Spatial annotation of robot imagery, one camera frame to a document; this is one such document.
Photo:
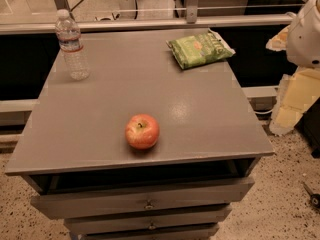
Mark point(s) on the grey drawer cabinet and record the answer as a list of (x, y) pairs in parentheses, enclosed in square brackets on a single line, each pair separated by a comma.
[(74, 140)]

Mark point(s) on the top grey drawer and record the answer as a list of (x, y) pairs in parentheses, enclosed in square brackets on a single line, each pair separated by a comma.
[(146, 198)]

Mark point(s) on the red apple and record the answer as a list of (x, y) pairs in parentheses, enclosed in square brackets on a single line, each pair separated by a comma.
[(142, 131)]

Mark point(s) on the bottom grey drawer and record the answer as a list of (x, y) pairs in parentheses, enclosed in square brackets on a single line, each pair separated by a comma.
[(188, 232)]

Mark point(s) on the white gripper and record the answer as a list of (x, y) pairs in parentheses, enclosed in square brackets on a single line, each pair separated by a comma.
[(304, 42)]

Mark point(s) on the clear plastic water bottle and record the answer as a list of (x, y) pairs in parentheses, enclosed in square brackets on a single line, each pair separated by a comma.
[(69, 38)]

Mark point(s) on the grey drawer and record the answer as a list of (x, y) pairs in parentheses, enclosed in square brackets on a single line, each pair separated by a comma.
[(149, 220), (188, 232), (146, 198)]

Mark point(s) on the green chip bag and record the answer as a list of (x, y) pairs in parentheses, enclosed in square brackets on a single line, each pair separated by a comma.
[(201, 49)]

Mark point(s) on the black tool on floor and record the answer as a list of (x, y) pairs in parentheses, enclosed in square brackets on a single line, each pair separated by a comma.
[(314, 198)]

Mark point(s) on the grey metal railing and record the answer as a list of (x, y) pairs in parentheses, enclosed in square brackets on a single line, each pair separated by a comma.
[(137, 25)]

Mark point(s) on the middle grey drawer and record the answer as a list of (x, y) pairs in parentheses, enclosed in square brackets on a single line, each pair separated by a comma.
[(149, 220)]

